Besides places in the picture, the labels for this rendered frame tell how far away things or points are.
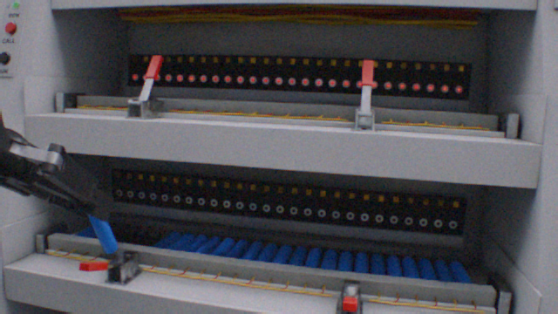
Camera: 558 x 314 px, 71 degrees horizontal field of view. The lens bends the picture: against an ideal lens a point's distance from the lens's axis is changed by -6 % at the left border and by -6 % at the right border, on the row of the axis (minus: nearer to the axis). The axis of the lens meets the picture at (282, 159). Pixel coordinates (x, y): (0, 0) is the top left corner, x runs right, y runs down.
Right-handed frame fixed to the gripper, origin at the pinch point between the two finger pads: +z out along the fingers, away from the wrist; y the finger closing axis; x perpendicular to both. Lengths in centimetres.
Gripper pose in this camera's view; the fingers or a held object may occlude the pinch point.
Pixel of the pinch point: (83, 200)
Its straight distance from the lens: 50.3
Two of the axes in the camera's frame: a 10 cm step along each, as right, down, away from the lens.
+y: -9.8, -0.7, 1.8
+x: -1.3, 9.2, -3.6
